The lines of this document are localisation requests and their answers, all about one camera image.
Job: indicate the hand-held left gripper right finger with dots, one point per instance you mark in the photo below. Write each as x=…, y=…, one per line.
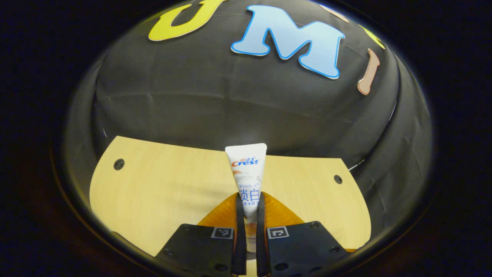
x=261, y=238

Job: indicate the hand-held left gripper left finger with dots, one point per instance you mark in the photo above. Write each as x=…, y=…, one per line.
x=240, y=231

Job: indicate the white toothpaste tube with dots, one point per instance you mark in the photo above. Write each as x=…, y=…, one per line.
x=248, y=173

